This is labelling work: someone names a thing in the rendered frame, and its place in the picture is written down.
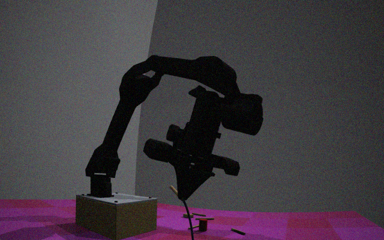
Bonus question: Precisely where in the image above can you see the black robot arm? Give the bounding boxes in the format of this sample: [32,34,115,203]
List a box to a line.
[85,55,264,198]

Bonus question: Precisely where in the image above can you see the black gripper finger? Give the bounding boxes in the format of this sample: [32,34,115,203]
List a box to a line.
[183,164,215,201]
[169,160,193,200]

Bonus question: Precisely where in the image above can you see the dark brown cylinder with red top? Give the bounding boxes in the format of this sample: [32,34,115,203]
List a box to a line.
[198,219,208,231]

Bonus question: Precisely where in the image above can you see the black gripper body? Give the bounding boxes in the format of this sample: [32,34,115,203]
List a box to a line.
[143,119,240,176]

